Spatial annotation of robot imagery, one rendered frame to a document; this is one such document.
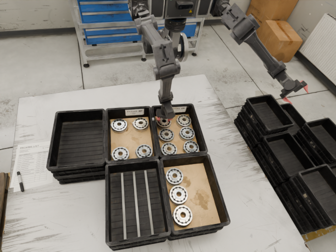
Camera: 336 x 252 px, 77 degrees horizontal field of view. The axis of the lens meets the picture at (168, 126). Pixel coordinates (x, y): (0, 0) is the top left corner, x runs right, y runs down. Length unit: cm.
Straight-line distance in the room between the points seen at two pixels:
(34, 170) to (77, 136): 33
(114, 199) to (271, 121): 165
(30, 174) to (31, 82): 185
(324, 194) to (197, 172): 115
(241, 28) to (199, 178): 83
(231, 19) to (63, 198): 129
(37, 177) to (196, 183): 97
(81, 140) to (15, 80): 205
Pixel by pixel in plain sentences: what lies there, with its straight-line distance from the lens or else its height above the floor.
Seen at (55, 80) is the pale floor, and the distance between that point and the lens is 318.
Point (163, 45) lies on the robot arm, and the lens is 87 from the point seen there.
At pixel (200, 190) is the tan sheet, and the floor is 83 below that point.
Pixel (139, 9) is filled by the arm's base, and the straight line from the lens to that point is 125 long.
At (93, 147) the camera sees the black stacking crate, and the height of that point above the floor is 83.
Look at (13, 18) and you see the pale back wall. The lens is 403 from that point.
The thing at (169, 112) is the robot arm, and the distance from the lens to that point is 123.
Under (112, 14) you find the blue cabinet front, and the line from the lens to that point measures 296.
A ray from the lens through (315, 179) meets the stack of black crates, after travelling 216.
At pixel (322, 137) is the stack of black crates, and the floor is 49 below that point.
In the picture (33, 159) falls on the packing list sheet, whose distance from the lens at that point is 163.
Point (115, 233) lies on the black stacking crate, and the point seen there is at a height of 83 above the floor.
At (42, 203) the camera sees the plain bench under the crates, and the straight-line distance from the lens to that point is 148.
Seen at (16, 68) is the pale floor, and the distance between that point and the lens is 353.
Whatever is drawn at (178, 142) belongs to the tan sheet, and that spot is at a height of 83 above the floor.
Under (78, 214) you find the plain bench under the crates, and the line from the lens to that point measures 140.
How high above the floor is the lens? 201
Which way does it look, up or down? 53 degrees down
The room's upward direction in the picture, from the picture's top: 10 degrees clockwise
